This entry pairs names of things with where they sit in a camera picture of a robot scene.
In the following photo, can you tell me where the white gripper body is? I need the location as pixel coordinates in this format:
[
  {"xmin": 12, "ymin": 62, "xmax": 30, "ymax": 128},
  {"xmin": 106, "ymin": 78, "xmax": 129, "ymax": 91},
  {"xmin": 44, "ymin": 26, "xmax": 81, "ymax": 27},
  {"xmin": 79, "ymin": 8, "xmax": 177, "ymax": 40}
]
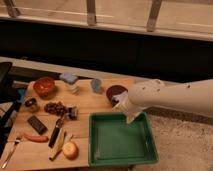
[{"xmin": 112, "ymin": 91, "xmax": 142, "ymax": 124}]

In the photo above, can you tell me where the red chili pepper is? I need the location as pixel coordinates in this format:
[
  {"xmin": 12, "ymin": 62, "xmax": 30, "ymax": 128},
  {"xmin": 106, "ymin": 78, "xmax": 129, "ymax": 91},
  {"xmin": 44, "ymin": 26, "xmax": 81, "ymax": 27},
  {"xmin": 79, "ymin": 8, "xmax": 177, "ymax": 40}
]
[{"xmin": 23, "ymin": 133, "xmax": 49, "ymax": 143}]

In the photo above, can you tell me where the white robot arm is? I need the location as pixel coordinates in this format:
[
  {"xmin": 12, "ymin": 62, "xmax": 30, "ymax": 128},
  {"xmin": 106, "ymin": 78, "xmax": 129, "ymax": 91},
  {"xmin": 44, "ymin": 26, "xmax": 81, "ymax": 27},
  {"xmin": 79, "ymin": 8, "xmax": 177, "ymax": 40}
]
[{"xmin": 114, "ymin": 79, "xmax": 213, "ymax": 123}]

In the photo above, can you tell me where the small blue cup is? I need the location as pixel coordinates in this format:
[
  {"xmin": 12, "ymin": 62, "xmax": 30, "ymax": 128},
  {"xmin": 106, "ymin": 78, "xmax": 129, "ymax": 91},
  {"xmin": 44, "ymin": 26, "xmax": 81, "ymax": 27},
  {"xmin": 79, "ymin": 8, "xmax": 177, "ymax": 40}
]
[{"xmin": 91, "ymin": 79, "xmax": 102, "ymax": 93}]

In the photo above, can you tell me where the dark purple bowl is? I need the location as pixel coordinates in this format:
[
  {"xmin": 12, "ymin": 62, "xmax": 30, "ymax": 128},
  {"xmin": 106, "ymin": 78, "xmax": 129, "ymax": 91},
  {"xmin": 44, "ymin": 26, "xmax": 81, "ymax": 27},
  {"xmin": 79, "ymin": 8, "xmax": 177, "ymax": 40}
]
[{"xmin": 106, "ymin": 85, "xmax": 126, "ymax": 106}]

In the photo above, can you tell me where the green plastic tray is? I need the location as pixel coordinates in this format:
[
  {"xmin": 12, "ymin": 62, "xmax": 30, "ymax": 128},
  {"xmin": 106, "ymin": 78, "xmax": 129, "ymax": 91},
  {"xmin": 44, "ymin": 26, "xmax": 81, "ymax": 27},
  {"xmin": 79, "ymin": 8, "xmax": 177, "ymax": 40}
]
[{"xmin": 88, "ymin": 112, "xmax": 158, "ymax": 167}]

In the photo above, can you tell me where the bunch of dark grapes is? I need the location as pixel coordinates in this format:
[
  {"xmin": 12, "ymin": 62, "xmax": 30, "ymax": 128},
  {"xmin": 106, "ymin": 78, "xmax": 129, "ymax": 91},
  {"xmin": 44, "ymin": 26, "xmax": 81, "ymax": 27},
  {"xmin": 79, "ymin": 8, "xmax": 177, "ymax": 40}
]
[{"xmin": 44, "ymin": 102, "xmax": 77, "ymax": 120}]

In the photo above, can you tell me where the wooden cutting board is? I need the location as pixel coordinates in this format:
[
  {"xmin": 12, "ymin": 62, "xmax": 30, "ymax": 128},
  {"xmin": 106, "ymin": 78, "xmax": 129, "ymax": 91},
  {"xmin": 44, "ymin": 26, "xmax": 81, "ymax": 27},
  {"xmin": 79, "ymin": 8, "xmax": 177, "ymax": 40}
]
[{"xmin": 0, "ymin": 78, "xmax": 134, "ymax": 171}]

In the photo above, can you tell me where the dark chocolate bar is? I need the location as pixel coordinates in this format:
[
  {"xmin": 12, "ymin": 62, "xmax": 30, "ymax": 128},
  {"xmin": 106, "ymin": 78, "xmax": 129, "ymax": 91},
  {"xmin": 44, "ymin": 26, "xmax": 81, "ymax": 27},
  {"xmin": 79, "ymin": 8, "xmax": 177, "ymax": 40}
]
[{"xmin": 27, "ymin": 116, "xmax": 47, "ymax": 135}]

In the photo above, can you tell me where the black chair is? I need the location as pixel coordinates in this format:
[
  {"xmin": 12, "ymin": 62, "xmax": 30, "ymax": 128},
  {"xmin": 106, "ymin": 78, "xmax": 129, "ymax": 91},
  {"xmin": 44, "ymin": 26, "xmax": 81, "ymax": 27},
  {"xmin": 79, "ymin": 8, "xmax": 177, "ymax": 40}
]
[{"xmin": 0, "ymin": 62, "xmax": 20, "ymax": 156}]

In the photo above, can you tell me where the silver fork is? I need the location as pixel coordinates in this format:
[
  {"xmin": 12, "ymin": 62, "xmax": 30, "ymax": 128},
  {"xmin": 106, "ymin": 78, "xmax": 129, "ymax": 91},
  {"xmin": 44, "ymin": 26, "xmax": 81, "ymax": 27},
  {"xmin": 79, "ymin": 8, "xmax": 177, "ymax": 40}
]
[{"xmin": 1, "ymin": 135, "xmax": 22, "ymax": 169}]

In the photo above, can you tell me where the black handled knife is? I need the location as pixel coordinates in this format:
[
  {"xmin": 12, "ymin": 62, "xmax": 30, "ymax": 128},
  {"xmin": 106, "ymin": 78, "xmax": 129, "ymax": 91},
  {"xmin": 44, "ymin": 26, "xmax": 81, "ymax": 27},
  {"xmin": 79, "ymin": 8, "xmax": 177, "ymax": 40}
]
[{"xmin": 48, "ymin": 116, "xmax": 65, "ymax": 148}]

